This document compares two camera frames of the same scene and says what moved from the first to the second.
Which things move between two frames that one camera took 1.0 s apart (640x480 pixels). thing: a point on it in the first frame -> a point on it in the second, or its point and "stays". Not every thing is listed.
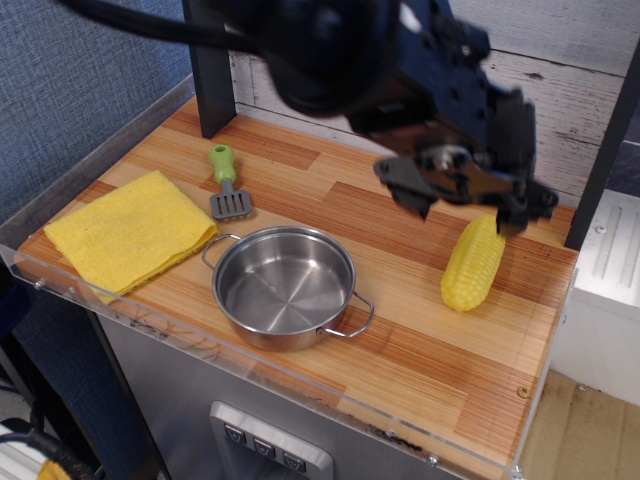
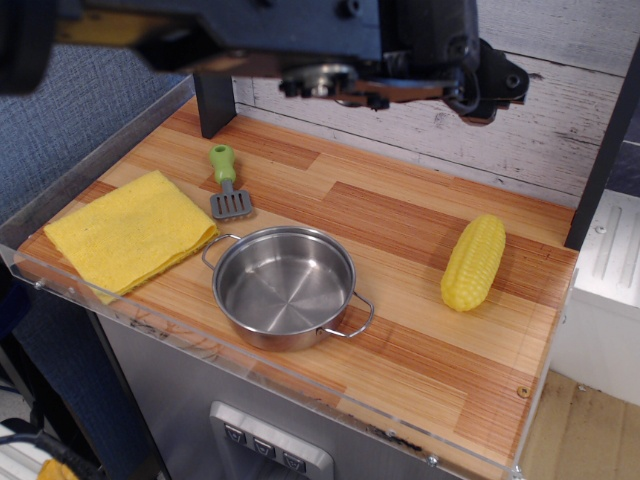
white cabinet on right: x=597 y=344 stays
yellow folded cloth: x=131 y=234 stays
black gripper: x=456 y=174 -> x=477 y=80
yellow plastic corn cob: x=473 y=264 stays
